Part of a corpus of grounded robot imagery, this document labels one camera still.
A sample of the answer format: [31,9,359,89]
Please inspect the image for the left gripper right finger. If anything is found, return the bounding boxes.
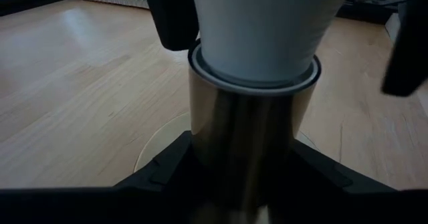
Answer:
[267,139,428,224]

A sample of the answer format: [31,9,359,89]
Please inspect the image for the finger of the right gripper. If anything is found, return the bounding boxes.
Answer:
[381,0,428,98]
[140,0,202,52]

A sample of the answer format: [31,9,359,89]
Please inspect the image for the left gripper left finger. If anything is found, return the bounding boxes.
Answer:
[0,130,215,224]

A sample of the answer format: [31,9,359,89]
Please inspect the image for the white lightbulb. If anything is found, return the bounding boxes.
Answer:
[189,0,356,84]

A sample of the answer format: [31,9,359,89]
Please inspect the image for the brass lamp base socket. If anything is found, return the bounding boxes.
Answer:
[133,39,322,224]

